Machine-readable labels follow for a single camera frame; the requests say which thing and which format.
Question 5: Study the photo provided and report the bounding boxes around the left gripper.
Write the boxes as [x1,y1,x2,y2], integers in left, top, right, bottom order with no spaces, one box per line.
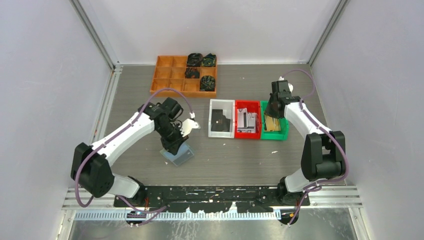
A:
[156,122,189,155]

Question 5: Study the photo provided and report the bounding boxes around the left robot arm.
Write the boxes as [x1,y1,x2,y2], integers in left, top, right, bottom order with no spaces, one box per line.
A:
[70,97,200,207]

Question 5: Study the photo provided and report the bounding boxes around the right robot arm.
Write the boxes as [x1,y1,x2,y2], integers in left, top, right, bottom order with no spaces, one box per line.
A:
[264,80,348,206]

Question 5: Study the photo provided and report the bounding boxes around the tan items in green bin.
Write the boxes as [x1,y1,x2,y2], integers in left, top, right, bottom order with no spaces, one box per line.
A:
[263,115,282,132]

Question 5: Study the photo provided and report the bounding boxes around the green bin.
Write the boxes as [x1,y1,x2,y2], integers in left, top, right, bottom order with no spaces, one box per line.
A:
[260,100,289,141]

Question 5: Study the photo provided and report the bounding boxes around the white items in red bin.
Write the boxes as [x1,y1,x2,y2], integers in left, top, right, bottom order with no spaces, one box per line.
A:
[236,108,258,134]

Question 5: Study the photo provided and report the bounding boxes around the red bin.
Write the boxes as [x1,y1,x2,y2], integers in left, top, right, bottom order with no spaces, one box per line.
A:
[234,99,262,140]

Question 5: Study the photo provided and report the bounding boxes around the white bin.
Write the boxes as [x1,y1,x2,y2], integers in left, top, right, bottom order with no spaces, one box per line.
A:
[207,99,236,139]

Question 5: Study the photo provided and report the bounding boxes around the black item in white bin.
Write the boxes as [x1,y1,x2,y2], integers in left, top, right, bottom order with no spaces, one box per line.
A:
[210,109,232,132]

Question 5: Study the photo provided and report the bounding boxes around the black rolled item front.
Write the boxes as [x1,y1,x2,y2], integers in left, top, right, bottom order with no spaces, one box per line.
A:
[199,75,216,92]

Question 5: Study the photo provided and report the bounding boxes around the black rolled item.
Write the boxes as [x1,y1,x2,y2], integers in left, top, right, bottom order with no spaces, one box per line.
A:
[186,52,204,68]
[184,67,200,79]
[199,75,216,92]
[201,53,217,68]

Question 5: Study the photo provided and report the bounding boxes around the orange compartment tray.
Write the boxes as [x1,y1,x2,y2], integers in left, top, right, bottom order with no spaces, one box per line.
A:
[149,55,218,99]

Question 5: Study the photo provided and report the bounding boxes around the black rolled item back right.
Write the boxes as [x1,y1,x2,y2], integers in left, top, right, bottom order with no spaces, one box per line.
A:
[201,53,217,68]

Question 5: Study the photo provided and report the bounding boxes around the black rolled item middle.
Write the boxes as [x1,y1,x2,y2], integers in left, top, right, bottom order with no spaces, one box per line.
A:
[184,67,200,79]

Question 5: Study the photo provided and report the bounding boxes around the black rolled item back left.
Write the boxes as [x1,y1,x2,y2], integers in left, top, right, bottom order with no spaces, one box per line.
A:
[186,52,204,68]

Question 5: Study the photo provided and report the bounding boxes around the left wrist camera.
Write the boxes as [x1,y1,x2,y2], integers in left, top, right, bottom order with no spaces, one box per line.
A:
[180,118,201,137]

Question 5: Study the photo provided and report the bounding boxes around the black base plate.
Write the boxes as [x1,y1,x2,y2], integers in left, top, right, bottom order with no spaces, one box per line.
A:
[127,184,310,214]

